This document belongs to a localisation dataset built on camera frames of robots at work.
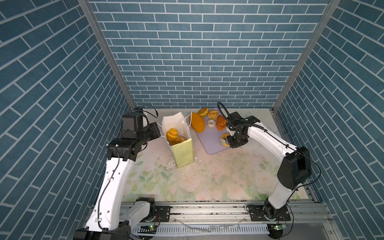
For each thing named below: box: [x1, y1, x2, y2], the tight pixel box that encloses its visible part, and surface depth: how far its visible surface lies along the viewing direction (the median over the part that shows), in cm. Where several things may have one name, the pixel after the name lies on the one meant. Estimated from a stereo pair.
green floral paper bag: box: [161, 111, 194, 168], surface depth 87 cm
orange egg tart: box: [166, 127, 179, 141], surface depth 91 cm
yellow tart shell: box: [198, 107, 209, 117], surface depth 114 cm
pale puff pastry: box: [207, 110, 219, 119], surface depth 114 cm
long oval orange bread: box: [191, 112, 205, 133], surface depth 108 cm
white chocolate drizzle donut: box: [206, 118, 217, 128], surface depth 110 cm
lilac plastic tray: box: [196, 113, 230, 155], surface depth 107 cm
